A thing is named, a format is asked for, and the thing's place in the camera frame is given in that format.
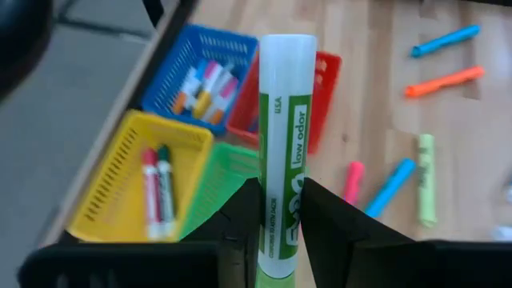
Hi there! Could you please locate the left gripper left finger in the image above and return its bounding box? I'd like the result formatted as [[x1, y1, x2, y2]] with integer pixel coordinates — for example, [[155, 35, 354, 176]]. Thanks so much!
[[182, 178, 263, 288]]

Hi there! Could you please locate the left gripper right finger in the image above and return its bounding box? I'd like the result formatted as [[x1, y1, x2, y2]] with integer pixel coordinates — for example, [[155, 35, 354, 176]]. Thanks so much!
[[300, 177, 417, 288]]

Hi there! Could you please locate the pink highlighter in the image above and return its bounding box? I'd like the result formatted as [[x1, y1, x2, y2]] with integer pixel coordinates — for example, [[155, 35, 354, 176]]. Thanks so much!
[[342, 160, 366, 206]]

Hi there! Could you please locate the blue highlighter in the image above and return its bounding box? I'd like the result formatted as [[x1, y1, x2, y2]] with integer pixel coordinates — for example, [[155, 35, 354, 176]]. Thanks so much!
[[410, 24, 482, 58], [364, 158, 418, 219]]

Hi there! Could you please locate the dark green Expo marker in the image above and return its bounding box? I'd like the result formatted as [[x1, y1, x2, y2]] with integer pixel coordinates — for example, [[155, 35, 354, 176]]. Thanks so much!
[[155, 144, 178, 239]]

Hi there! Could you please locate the magenta Expo marker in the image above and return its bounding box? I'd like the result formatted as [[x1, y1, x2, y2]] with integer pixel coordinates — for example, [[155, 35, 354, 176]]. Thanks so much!
[[141, 147, 164, 242]]

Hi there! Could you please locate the light green highlighter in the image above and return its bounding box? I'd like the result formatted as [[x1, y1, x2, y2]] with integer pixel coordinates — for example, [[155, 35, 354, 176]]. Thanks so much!
[[416, 133, 438, 229]]

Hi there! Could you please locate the light green Expo marker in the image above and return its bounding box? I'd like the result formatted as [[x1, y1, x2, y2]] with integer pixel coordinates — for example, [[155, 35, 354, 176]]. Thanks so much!
[[255, 34, 318, 288]]

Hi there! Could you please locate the thin pink marker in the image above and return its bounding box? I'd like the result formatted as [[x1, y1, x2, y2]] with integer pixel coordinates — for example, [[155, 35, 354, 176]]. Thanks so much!
[[198, 59, 225, 97], [207, 78, 240, 126]]

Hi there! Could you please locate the thin yellow marker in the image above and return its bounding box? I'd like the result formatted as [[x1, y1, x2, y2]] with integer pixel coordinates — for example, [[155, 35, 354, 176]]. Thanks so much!
[[193, 71, 225, 120]]

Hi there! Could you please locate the thin orange marker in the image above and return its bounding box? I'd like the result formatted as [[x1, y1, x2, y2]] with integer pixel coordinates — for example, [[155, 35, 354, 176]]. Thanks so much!
[[171, 78, 199, 116]]

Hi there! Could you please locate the orange highlighter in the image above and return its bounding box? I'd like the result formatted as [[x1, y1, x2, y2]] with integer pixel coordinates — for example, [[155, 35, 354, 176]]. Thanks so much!
[[404, 65, 486, 100]]

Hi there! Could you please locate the green plastic basket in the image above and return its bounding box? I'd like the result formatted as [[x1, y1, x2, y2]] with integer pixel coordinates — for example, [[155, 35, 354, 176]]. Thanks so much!
[[178, 142, 262, 241]]

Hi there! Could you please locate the yellow plastic basket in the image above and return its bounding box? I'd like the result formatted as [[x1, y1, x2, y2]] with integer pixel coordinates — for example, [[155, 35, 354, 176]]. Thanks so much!
[[66, 110, 215, 244]]

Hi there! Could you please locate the red plastic basket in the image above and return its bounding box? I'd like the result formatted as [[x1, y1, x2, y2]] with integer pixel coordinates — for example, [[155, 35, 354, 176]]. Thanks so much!
[[226, 50, 343, 155]]

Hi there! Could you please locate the blue plastic basket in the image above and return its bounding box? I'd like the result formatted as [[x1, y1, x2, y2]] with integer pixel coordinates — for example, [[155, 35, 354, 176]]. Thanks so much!
[[140, 22, 259, 137]]

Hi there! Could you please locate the black left wrist camera cable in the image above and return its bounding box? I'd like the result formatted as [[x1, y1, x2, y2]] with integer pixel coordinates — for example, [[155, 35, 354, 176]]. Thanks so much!
[[0, 0, 54, 99]]

